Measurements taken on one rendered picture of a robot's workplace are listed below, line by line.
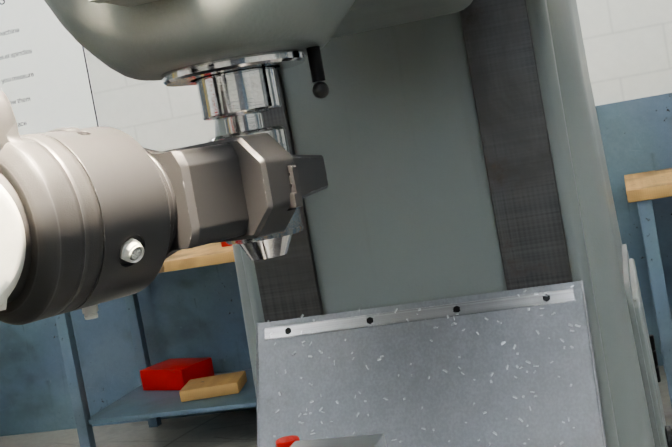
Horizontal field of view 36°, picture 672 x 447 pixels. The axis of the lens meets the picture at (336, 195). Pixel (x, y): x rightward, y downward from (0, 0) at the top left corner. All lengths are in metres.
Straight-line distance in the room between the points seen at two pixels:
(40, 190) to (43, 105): 5.09
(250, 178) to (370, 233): 0.45
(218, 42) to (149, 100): 4.74
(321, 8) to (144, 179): 0.14
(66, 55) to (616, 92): 2.72
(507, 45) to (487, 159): 0.10
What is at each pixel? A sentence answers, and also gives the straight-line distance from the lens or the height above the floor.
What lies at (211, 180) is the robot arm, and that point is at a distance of 0.53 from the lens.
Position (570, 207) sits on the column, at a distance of 0.96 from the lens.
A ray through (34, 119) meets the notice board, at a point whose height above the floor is 1.63.
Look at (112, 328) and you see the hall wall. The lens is 5.51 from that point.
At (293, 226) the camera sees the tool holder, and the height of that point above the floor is 1.21.
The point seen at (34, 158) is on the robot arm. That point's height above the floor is 1.27.
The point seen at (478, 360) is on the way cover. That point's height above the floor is 1.04.
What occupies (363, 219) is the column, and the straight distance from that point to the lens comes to 0.99.
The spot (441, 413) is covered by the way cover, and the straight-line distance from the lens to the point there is 0.96.
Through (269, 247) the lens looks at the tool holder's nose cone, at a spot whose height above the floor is 1.20.
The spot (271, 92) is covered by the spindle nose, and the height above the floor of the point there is 1.29.
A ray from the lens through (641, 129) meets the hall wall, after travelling 4.78.
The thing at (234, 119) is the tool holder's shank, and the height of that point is 1.28.
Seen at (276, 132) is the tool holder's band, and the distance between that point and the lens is 0.60.
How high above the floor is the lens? 1.25
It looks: 3 degrees down
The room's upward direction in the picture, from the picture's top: 10 degrees counter-clockwise
